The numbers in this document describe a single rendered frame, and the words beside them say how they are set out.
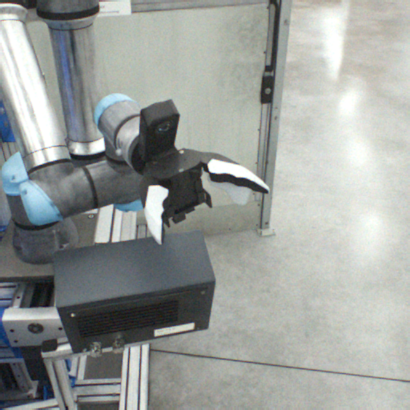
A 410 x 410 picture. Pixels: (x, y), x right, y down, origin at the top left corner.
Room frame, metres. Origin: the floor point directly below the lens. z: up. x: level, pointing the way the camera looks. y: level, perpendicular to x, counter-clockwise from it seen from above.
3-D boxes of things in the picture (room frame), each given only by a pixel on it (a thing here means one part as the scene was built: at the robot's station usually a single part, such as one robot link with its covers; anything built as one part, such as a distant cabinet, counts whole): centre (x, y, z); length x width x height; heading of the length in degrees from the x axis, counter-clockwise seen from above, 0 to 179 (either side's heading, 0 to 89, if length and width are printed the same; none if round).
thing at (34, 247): (0.89, 0.37, 1.09); 0.15 x 0.15 x 0.10
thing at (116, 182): (0.72, 0.14, 1.34); 0.11 x 0.08 x 0.11; 119
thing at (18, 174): (0.90, 0.36, 1.20); 0.13 x 0.12 x 0.14; 119
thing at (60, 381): (0.58, 0.28, 0.96); 0.03 x 0.03 x 0.20; 13
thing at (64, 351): (0.61, 0.18, 1.04); 0.24 x 0.03 x 0.03; 103
